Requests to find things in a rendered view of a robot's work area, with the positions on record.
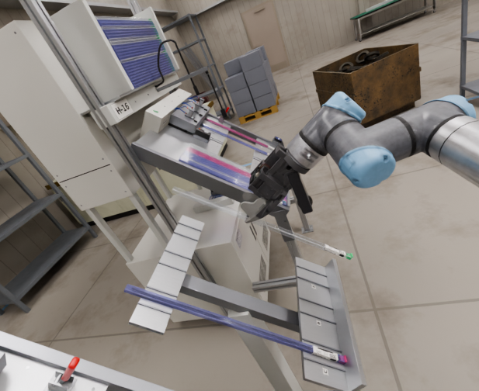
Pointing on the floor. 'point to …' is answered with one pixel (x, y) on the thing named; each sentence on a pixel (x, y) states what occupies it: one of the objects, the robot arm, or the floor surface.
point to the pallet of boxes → (251, 84)
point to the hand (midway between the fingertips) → (251, 218)
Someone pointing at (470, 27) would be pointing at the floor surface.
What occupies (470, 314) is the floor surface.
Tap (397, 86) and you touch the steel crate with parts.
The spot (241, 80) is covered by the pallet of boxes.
